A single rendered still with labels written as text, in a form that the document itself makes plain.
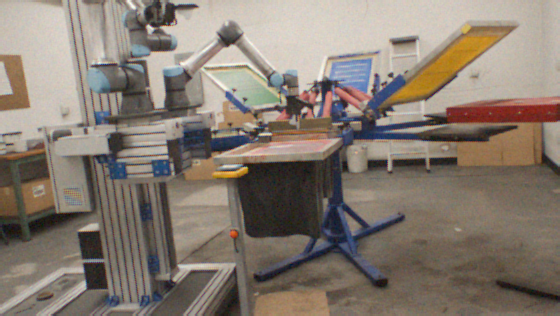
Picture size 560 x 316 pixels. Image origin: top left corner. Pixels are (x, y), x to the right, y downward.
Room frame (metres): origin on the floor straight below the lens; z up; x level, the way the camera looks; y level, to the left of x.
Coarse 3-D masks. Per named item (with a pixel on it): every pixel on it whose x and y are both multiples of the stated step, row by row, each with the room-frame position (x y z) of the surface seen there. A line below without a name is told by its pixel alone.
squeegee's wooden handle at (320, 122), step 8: (280, 120) 3.07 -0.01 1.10; (288, 120) 3.04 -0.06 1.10; (304, 120) 3.01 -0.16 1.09; (312, 120) 2.99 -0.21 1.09; (320, 120) 2.97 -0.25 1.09; (328, 120) 2.96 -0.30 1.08; (272, 128) 3.07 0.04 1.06; (280, 128) 3.06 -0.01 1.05; (288, 128) 3.04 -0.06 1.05; (296, 128) 3.02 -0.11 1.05; (304, 128) 3.01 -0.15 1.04; (312, 128) 2.99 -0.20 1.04; (328, 128) 2.96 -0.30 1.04
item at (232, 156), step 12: (252, 144) 2.95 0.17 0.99; (264, 144) 3.13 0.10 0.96; (336, 144) 2.63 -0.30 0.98; (216, 156) 2.54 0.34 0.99; (228, 156) 2.50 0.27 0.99; (240, 156) 2.47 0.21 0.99; (252, 156) 2.45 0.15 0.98; (264, 156) 2.43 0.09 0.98; (276, 156) 2.41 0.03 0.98; (288, 156) 2.39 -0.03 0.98; (300, 156) 2.37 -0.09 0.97; (312, 156) 2.35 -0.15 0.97; (324, 156) 2.36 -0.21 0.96
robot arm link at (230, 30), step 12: (228, 24) 2.89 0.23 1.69; (228, 36) 2.87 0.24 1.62; (240, 36) 2.86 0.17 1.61; (240, 48) 2.88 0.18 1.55; (252, 48) 2.87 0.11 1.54; (252, 60) 2.88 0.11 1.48; (264, 60) 2.88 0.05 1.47; (264, 72) 2.88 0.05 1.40; (276, 72) 2.89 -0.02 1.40; (276, 84) 2.85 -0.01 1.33
